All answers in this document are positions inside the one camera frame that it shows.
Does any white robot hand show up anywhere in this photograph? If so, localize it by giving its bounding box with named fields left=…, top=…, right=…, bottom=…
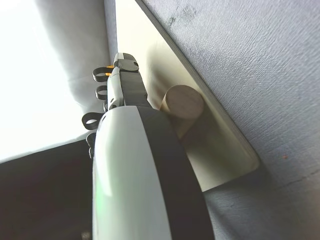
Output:
left=81, top=52, right=216, bottom=240

